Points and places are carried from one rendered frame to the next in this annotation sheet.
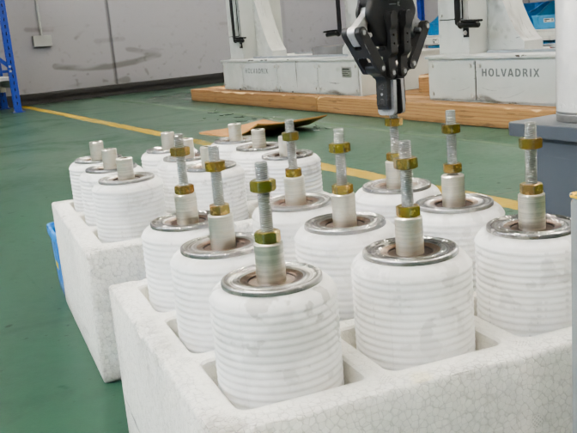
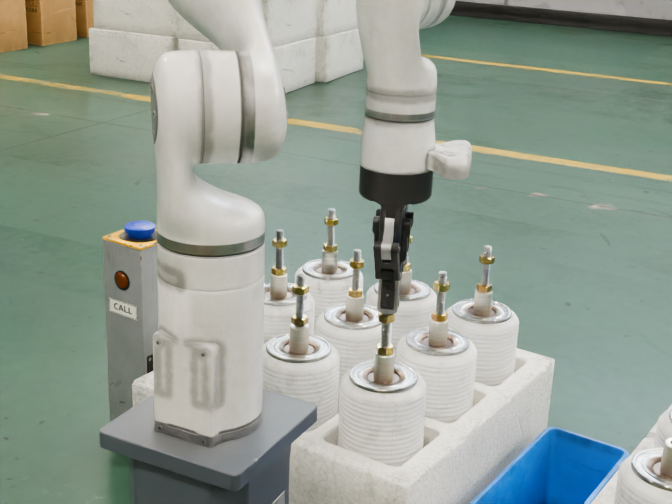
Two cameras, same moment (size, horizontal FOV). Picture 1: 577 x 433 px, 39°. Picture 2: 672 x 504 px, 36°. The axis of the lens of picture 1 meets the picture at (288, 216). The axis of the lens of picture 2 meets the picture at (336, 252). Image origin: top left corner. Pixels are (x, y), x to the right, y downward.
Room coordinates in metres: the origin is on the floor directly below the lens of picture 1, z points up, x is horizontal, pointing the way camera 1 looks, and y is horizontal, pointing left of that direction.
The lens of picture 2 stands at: (1.69, -0.78, 0.76)
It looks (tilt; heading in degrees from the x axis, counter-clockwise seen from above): 20 degrees down; 144
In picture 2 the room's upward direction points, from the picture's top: 2 degrees clockwise
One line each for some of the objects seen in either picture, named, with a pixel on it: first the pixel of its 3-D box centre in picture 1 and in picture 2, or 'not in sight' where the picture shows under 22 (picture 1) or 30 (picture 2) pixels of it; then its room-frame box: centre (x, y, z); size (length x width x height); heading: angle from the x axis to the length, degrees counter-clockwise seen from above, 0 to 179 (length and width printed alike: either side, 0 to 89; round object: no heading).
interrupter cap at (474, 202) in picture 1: (453, 204); (298, 348); (0.78, -0.16, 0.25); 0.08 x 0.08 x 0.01
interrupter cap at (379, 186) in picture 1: (396, 186); (383, 377); (0.89, -0.12, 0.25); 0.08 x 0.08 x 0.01
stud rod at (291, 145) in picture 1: (292, 155); (440, 302); (0.84, -0.01, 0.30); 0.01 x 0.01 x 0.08
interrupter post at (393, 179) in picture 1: (396, 174); (384, 366); (0.89, -0.12, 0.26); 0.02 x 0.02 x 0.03
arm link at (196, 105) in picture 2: not in sight; (209, 155); (0.95, -0.37, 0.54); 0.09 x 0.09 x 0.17; 67
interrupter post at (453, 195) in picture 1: (453, 191); (299, 338); (0.78, -0.16, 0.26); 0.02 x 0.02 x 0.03
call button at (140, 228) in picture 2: not in sight; (140, 231); (0.49, -0.23, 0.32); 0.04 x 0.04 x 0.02
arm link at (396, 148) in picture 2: not in sight; (416, 136); (0.90, -0.11, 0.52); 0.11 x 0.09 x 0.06; 46
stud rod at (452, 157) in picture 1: (452, 149); (300, 305); (0.78, -0.16, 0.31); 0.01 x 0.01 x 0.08
